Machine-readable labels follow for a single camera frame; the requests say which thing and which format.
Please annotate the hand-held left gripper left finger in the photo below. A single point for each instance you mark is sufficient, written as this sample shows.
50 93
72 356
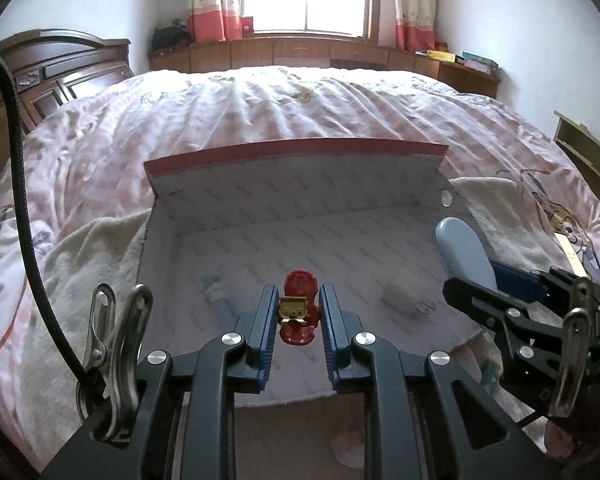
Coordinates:
266 330

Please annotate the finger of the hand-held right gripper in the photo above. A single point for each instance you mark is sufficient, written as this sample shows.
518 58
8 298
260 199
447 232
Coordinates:
475 300
520 282

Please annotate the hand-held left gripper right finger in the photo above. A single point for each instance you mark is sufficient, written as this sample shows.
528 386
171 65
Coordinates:
330 330

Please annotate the light blue plastic case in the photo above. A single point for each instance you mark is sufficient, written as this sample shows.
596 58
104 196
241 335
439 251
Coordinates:
465 250

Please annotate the red figurine toy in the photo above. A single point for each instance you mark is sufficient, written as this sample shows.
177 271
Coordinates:
300 282

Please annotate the red cardboard box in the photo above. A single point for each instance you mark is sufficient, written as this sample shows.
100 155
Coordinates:
305 220

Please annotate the person's right hand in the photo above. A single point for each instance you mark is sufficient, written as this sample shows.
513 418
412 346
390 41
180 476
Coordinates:
565 442

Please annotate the metal spring clip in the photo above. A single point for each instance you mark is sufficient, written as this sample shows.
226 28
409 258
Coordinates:
572 350
125 350

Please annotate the small blue white object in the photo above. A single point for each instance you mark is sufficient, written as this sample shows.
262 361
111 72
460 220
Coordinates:
220 305

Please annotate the white charger plug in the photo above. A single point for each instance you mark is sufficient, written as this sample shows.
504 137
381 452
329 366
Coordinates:
400 295

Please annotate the light wooden shelf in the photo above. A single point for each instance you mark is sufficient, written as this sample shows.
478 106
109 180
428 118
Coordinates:
587 147

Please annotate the beige fleece blanket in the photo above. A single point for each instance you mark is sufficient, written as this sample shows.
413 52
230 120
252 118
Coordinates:
95 250

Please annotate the pink checked quilt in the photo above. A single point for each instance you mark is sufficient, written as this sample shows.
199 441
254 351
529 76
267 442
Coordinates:
280 105

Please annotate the yellow book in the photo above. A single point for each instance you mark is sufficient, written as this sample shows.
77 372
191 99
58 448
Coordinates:
440 54

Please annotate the wooden windowsill cabinet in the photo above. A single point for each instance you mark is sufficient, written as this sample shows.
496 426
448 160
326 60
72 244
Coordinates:
305 52

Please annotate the floral curtain with pink hem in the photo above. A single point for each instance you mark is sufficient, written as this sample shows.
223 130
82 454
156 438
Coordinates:
415 5
212 0

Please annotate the black bag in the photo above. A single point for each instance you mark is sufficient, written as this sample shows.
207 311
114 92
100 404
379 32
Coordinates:
170 37

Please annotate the dark wooden headboard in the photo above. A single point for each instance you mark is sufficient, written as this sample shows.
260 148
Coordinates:
55 75

